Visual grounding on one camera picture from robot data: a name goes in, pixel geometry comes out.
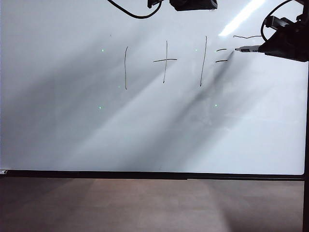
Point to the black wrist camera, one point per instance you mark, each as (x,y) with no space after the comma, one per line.
(280,22)
(154,3)

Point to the white glossy whiteboard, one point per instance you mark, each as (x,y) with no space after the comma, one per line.
(72,120)

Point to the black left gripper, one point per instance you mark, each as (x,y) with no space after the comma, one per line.
(193,4)

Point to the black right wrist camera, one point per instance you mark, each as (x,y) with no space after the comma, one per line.
(280,22)

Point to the black white whiteboard marker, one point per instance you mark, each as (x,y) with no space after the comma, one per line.
(248,50)
(3,172)

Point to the black whiteboard pen tray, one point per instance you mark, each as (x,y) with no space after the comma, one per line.
(144,175)

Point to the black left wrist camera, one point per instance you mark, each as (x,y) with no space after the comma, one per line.
(154,3)

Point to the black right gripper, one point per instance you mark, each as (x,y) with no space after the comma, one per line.
(293,43)

